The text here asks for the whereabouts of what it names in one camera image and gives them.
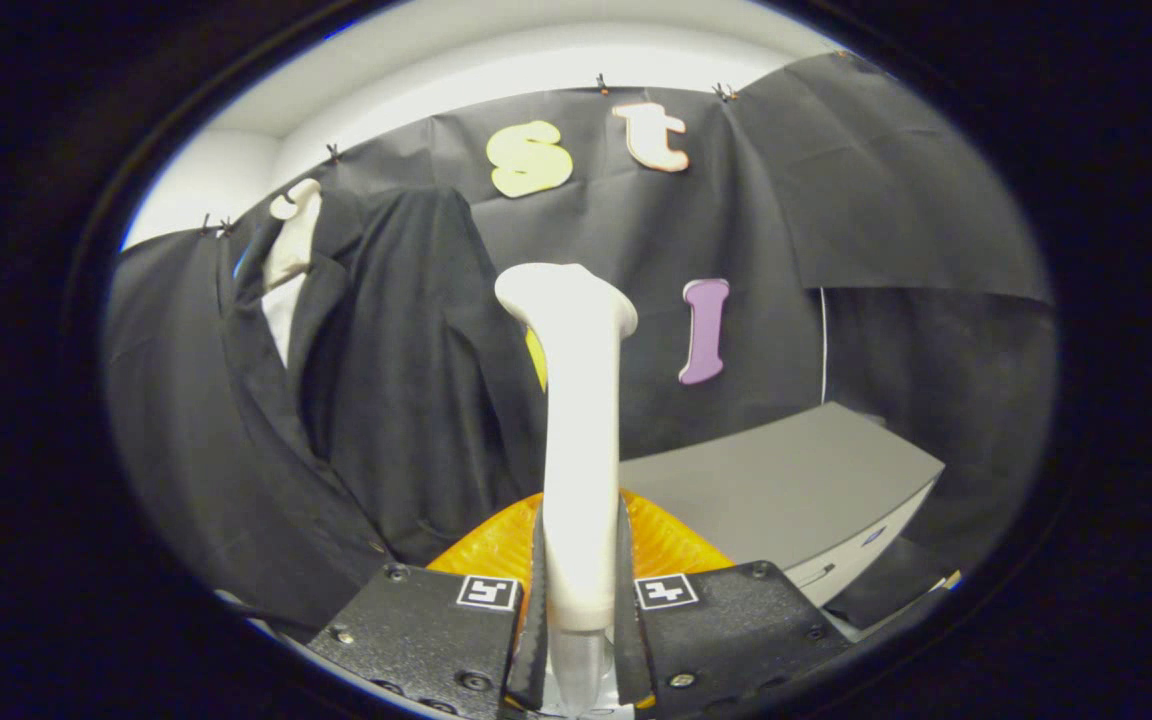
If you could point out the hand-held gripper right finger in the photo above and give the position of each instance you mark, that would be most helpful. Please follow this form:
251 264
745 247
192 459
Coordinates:
726 630

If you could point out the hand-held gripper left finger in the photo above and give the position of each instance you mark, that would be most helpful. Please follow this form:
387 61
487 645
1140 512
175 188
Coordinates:
416 630

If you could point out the white garment steamer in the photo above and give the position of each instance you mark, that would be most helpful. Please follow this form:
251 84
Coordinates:
581 450

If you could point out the black jacket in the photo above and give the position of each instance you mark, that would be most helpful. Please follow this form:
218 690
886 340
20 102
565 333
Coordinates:
406 380

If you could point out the white undershirt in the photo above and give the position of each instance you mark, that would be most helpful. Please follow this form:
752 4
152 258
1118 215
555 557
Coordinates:
286 315

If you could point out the white clothes hanger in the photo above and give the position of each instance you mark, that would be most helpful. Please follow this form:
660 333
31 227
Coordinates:
294 235

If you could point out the grey cabinet with dark top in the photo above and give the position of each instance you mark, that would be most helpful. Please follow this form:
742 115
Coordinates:
776 490

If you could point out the black backdrop cloth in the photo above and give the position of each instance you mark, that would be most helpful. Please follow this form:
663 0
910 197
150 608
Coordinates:
836 200

